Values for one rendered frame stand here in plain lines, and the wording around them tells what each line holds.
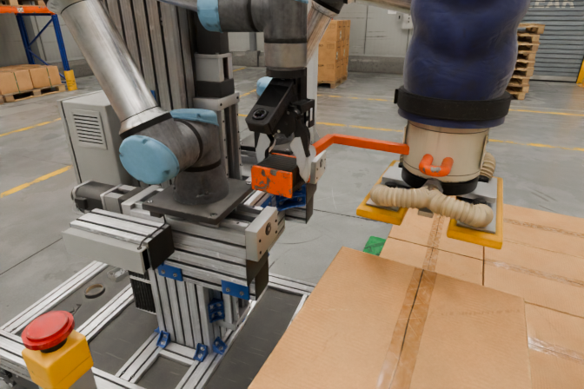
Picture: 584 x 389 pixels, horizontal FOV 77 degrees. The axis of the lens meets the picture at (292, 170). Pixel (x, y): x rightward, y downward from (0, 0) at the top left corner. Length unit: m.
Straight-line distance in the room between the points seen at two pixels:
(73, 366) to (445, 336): 0.64
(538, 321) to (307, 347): 1.00
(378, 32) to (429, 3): 9.77
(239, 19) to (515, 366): 0.74
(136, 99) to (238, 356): 1.17
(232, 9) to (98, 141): 0.79
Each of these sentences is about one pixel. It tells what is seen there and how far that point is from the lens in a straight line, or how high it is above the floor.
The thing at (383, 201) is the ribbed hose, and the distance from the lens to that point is 0.77.
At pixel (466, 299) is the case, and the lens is 0.87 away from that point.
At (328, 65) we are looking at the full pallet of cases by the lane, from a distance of 8.09.
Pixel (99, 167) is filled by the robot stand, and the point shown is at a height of 1.01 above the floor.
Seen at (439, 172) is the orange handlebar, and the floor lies 1.20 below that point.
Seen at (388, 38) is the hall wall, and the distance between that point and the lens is 10.54.
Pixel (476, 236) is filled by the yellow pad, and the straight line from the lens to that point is 0.81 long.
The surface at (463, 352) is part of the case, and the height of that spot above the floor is 0.95.
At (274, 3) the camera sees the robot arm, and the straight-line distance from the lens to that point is 0.64.
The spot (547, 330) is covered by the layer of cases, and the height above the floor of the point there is 0.54.
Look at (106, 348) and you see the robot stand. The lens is 1.86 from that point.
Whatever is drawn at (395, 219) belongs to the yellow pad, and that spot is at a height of 1.09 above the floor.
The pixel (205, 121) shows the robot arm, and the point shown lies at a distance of 0.91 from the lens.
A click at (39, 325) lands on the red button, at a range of 0.74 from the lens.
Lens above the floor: 1.49
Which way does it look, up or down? 23 degrees down
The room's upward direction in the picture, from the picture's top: straight up
